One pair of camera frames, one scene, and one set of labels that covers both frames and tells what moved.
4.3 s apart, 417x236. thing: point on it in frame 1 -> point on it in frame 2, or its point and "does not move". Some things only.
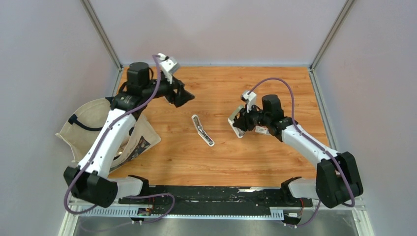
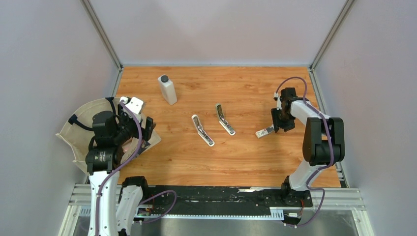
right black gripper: (243, 122) -> (287, 126)
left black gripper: (182, 96) -> (146, 133)
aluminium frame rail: (102, 33) does not move
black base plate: (214, 197) does not move
